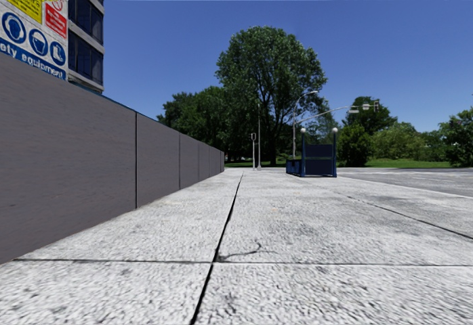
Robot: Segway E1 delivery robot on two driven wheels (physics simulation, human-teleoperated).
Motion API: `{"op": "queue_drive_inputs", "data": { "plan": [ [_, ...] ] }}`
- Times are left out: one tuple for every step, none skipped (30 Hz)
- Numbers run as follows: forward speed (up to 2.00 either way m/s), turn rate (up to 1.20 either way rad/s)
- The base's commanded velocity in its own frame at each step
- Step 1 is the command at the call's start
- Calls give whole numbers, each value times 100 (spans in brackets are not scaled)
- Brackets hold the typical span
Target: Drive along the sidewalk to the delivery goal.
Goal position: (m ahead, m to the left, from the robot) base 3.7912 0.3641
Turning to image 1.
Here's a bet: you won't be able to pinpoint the grey pole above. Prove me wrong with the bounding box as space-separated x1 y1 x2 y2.
256 102 262 171

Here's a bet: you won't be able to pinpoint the trees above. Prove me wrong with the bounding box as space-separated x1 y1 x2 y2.
157 26 473 168

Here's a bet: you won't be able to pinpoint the traffic light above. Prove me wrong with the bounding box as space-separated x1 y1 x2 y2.
293 99 381 160

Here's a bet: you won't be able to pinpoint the grey hoarding fence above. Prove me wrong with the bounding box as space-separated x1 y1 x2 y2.
0 42 226 275

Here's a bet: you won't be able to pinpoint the pale concrete building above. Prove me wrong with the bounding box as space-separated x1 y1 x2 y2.
67 0 105 94

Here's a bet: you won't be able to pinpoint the white safety sign board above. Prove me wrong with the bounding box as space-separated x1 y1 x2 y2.
0 0 69 81

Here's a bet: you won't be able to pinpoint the sign on a post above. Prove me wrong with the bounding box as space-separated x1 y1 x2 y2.
250 132 258 171

